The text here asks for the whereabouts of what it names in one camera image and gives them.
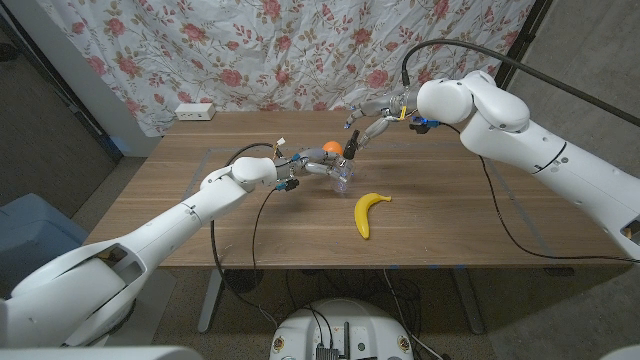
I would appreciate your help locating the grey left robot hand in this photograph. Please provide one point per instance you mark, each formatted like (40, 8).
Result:
(315, 157)

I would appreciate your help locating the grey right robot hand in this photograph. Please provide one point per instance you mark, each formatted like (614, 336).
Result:
(387, 106)

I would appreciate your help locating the clear spray bottle black nozzle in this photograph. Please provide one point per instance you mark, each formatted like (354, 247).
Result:
(350, 147)

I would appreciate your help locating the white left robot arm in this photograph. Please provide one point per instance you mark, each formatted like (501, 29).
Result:
(190, 215)

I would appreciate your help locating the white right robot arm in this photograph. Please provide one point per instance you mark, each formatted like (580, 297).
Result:
(500, 120)

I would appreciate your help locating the yellow toy banana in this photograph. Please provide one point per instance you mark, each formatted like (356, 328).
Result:
(362, 212)

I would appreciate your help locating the orange fruit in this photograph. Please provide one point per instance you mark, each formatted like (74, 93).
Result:
(332, 147)

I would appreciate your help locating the floral backdrop cloth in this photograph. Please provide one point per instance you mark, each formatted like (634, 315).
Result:
(250, 50)

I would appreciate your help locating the white power strip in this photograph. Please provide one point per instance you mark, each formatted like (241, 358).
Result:
(195, 111)

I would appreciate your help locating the black round table foot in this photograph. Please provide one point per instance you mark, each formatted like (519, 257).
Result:
(243, 280)

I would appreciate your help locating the black backdrop stand pole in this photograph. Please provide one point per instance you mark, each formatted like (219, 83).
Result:
(529, 30)

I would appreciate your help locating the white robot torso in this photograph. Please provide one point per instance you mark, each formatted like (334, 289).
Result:
(345, 320)

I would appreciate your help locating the white table leg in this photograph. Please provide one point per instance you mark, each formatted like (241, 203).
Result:
(212, 300)

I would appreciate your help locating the grey table leg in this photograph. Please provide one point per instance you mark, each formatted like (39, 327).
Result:
(467, 300)

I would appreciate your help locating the black slanted bar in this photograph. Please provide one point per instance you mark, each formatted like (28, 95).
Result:
(85, 117)

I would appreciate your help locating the white slanted panel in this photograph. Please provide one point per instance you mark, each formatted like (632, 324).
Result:
(75, 75)

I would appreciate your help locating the blue bin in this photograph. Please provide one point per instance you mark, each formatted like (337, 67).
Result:
(30, 230)

